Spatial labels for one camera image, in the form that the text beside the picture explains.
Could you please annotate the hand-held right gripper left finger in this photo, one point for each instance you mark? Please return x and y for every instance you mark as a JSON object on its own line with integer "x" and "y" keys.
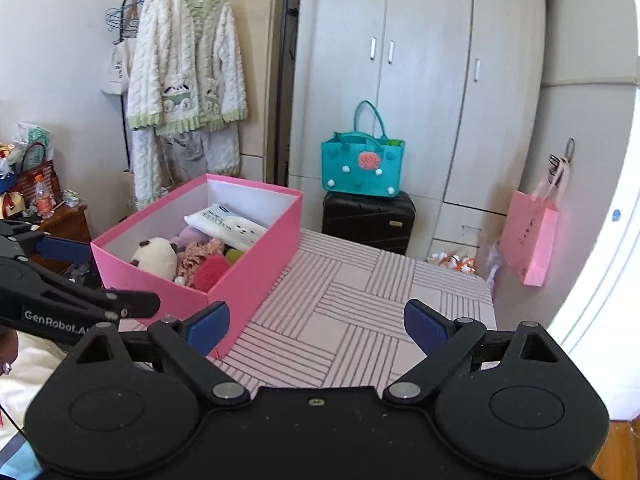
{"x": 210, "y": 327}

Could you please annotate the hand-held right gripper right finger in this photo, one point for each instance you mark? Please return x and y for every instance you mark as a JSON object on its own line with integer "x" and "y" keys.
{"x": 427, "y": 327}

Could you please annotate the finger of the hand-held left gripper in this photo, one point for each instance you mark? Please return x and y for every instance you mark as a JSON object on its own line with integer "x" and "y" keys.
{"x": 65, "y": 250}
{"x": 135, "y": 305}

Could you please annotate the white panda plush toy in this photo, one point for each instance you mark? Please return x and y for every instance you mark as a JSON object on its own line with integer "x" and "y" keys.
{"x": 155, "y": 257}

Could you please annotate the pink fluffy ball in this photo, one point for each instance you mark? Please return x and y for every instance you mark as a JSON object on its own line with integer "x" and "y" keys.
{"x": 212, "y": 272}

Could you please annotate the pink floral cloth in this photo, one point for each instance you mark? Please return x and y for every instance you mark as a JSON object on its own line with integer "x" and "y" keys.
{"x": 200, "y": 255}

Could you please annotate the green plush ball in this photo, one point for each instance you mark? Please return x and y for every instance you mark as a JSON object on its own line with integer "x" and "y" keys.
{"x": 234, "y": 256}

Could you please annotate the purple plush toy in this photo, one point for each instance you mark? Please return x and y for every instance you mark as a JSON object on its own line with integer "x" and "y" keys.
{"x": 190, "y": 235}

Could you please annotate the white tissue pack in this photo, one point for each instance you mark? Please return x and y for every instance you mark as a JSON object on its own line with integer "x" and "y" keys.
{"x": 225, "y": 225}

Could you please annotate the pink cardboard box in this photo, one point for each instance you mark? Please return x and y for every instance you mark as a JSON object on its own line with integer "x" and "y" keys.
{"x": 270, "y": 240}

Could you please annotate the wooden nightstand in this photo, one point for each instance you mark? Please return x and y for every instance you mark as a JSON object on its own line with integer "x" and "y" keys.
{"x": 70, "y": 220}

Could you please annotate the orange drink bottle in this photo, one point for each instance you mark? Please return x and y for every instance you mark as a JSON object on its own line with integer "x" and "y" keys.
{"x": 44, "y": 200}

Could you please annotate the white and orange trinkets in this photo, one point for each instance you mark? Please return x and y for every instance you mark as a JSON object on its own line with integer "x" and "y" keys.
{"x": 452, "y": 261}

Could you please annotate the white bed sheet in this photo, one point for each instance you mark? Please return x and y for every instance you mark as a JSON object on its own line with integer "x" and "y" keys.
{"x": 30, "y": 385}

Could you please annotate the striped tablecloth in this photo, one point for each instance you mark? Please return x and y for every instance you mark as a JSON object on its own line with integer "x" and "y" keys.
{"x": 350, "y": 300}

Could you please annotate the brown woven handbag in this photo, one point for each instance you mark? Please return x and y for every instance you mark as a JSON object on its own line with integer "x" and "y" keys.
{"x": 30, "y": 170}

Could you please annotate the clear plastic bag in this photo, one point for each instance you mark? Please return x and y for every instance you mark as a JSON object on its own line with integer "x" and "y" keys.
{"x": 491, "y": 260}

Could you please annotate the crumpled white plastic bag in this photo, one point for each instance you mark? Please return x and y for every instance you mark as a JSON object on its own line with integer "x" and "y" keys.
{"x": 32, "y": 135}

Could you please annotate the black suitcase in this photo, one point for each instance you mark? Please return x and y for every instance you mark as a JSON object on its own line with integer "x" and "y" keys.
{"x": 365, "y": 220}

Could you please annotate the pink paper bag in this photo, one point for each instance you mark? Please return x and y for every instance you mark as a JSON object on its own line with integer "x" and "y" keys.
{"x": 530, "y": 240}

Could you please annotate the teal felt handbag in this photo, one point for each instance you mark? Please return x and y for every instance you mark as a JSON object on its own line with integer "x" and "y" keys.
{"x": 345, "y": 170}

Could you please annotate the white canvas tote bag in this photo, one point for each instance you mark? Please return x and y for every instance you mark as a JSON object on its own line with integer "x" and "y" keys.
{"x": 117, "y": 72}

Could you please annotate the white door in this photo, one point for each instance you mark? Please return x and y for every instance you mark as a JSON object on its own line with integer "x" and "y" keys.
{"x": 615, "y": 310}

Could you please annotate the white fluffy pajama jacket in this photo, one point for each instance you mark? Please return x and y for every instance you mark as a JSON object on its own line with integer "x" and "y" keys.
{"x": 165, "y": 60}

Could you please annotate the grey three-door wardrobe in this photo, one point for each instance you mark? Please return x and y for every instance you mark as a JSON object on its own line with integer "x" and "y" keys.
{"x": 425, "y": 110}

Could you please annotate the blue round sticker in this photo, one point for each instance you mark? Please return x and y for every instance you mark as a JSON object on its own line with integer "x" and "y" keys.
{"x": 616, "y": 215}

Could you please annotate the black clothes rack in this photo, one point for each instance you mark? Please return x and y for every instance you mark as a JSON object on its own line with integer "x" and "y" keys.
{"x": 289, "y": 60}

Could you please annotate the light wooden cabinet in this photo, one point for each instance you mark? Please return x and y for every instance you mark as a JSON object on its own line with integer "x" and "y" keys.
{"x": 260, "y": 35}

